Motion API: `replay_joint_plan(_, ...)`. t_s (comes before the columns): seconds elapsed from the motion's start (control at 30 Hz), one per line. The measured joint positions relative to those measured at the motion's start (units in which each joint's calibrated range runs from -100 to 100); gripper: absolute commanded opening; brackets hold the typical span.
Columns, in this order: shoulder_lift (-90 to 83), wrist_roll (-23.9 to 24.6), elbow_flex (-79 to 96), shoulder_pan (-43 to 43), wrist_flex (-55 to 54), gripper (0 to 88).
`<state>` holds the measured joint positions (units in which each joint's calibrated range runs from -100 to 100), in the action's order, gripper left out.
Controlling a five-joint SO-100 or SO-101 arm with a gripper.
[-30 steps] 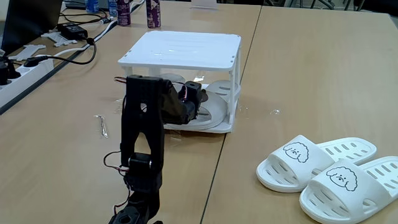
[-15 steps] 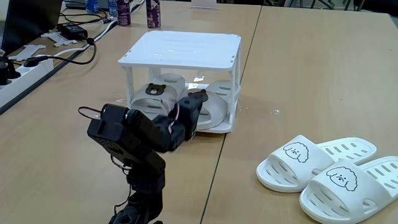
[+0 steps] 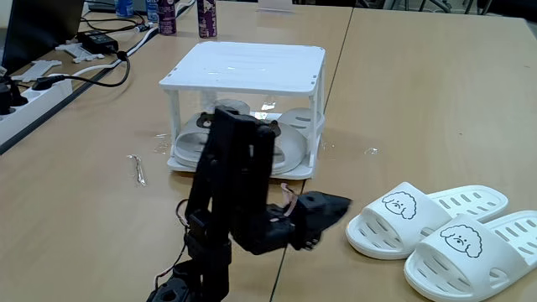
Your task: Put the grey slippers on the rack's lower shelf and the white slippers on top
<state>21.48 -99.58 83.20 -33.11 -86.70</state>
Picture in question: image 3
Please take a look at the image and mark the white dog print slipper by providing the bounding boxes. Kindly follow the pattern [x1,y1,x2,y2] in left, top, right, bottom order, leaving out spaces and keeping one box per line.
[345,181,510,260]
[404,211,537,302]

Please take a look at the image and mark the white two-shelf shoe rack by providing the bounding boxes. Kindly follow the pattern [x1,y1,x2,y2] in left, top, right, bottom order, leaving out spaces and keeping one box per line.
[158,40,327,181]

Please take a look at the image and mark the white plastic rack part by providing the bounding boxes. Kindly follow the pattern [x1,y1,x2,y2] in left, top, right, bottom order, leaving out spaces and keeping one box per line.
[10,59,63,83]
[54,41,107,65]

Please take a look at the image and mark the thin clear tape strip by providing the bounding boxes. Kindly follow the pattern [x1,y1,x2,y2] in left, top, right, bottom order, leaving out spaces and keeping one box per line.
[126,154,148,187]

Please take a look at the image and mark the purple drink can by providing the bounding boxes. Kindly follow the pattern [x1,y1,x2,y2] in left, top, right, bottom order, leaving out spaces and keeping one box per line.
[157,0,178,36]
[196,0,218,39]

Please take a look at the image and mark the blue drink can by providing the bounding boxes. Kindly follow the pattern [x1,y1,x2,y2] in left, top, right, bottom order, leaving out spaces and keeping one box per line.
[113,0,135,18]
[144,0,160,23]

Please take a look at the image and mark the black power adapter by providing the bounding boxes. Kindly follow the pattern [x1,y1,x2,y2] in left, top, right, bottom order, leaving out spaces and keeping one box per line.
[76,29,120,55]

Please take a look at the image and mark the white power strip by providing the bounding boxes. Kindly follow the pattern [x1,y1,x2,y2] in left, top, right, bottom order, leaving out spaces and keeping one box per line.
[0,77,75,146]

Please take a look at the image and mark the black power plug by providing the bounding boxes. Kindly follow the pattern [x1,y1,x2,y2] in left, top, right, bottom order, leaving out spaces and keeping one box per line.
[0,75,29,115]

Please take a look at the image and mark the black laptop screen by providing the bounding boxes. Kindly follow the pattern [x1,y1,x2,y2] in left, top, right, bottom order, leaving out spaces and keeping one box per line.
[2,0,86,76]

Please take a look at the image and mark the white cable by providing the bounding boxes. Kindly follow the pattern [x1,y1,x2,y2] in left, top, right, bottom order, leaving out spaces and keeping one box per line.
[48,24,160,81]

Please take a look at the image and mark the thin black cable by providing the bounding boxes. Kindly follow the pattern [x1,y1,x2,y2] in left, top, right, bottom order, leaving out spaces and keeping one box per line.
[79,12,151,35]

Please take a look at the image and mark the black plug with cable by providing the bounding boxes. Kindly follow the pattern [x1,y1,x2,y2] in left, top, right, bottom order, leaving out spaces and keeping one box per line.
[31,49,132,92]

